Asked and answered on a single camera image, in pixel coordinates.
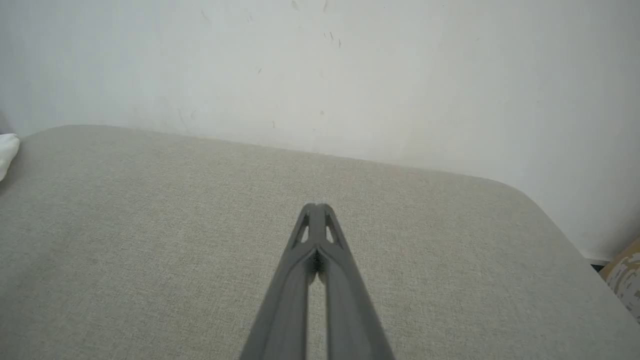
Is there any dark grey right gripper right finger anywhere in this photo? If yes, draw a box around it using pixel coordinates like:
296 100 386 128
316 203 396 360

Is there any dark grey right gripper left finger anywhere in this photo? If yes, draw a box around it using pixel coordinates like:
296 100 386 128
240 203 318 360

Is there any white cloth garment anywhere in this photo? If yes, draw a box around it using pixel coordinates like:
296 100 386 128
0 133 21 182

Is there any beige fabric sofa cushion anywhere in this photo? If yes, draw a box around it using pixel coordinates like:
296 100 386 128
0 125 640 360

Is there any tan patterned box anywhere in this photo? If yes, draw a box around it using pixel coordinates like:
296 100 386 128
599 238 640 322

